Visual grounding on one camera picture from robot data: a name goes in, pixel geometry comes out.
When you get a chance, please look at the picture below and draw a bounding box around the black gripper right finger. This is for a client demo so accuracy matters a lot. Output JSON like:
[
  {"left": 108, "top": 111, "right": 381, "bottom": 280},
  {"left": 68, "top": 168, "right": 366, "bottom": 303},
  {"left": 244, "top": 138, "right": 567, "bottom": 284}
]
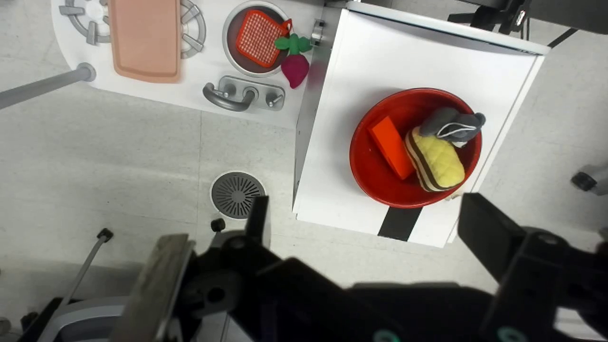
[{"left": 457, "top": 193, "right": 526, "bottom": 280}]

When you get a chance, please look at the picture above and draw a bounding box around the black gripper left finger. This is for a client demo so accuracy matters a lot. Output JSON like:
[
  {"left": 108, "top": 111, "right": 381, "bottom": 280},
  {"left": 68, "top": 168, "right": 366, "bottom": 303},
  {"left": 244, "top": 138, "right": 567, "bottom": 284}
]
[{"left": 109, "top": 233, "right": 193, "bottom": 342}]

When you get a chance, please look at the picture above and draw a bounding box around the grey bear plush toy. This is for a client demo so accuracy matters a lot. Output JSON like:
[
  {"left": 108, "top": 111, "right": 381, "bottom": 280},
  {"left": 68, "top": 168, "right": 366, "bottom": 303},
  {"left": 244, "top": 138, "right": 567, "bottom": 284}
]
[{"left": 419, "top": 105, "right": 486, "bottom": 147}]

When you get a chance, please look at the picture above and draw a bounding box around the red plastic bowl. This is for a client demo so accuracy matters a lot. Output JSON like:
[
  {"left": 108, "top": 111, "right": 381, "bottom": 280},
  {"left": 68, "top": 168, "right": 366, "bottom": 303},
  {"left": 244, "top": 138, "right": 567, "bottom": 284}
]
[{"left": 349, "top": 86, "right": 482, "bottom": 208}]

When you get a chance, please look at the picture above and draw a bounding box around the white toy fridge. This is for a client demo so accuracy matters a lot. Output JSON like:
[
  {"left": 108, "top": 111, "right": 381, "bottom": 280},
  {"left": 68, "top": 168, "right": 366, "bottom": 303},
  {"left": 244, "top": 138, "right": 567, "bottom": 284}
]
[{"left": 294, "top": 1, "right": 546, "bottom": 246}]

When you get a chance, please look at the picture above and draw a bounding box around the grey toy faucet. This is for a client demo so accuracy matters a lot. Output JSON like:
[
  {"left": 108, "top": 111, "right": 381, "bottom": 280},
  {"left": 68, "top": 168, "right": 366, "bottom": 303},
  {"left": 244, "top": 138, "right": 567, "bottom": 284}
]
[{"left": 201, "top": 75, "right": 286, "bottom": 111}]

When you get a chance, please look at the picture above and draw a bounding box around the white toy kitchen counter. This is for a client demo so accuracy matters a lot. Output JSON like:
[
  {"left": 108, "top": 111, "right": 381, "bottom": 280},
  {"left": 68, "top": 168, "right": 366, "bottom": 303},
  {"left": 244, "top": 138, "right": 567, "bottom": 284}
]
[{"left": 51, "top": 0, "right": 322, "bottom": 126}]

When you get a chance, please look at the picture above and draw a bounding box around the pink radish plush toy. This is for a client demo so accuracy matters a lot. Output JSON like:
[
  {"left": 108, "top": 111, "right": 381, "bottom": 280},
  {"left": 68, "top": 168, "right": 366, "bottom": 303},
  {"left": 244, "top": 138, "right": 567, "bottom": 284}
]
[{"left": 275, "top": 33, "right": 311, "bottom": 88}]

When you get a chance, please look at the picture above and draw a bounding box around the silver toy sink basin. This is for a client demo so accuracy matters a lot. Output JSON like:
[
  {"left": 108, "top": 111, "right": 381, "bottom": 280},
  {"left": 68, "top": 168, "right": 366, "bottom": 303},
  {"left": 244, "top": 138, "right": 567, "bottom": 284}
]
[{"left": 223, "top": 1, "right": 292, "bottom": 73}]

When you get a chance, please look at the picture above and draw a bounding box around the orange rectangular block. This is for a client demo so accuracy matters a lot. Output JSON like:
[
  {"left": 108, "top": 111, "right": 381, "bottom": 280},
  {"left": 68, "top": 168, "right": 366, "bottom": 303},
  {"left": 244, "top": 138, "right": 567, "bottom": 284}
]
[{"left": 370, "top": 115, "right": 413, "bottom": 180}]

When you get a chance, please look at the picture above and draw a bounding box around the pink cutting board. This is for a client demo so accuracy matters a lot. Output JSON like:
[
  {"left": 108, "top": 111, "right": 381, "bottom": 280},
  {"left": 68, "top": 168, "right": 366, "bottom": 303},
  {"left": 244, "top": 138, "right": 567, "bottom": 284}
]
[{"left": 108, "top": 0, "right": 180, "bottom": 83}]

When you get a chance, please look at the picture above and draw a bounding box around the orange mesh sponge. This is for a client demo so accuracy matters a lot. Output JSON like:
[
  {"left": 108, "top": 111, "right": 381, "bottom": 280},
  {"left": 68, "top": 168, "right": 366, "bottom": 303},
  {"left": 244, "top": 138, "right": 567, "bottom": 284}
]
[{"left": 235, "top": 9, "right": 288, "bottom": 67}]

